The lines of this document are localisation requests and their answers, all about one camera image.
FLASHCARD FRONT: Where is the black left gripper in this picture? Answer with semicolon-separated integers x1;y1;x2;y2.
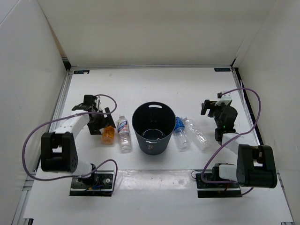
87;107;116;135

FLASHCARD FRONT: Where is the orange juice bottle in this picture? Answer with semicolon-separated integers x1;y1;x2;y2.
101;126;115;145

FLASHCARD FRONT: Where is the clear bottle white red label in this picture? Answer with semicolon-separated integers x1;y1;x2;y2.
117;115;132;153

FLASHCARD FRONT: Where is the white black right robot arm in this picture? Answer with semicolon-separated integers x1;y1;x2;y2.
201;100;278;188

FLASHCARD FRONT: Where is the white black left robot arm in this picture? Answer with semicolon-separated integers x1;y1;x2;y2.
41;94;115;188

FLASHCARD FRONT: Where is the dark grey plastic bin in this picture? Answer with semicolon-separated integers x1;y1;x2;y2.
132;102;176;155

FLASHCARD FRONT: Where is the clear unlabelled plastic bottle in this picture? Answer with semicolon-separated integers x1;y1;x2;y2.
183;118;209;152

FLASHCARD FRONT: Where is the dark logo sticker right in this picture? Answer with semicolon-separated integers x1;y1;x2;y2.
214;67;231;72

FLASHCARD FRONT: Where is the dark logo sticker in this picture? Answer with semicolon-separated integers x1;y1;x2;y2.
214;67;231;72
73;70;90;75

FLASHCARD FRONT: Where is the clear bottle blue label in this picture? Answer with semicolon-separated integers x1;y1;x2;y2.
173;117;190;150

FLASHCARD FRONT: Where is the dark logo sticker left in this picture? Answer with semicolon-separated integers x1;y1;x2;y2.
73;70;90;75

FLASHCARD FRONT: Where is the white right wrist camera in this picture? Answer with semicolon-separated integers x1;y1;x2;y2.
215;91;232;106

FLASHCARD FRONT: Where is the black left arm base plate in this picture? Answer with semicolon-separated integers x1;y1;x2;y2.
69;171;115;197

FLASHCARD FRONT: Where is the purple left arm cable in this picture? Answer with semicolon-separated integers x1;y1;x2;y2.
22;94;118;195

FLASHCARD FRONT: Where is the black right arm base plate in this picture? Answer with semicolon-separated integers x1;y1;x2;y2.
195;173;242;198

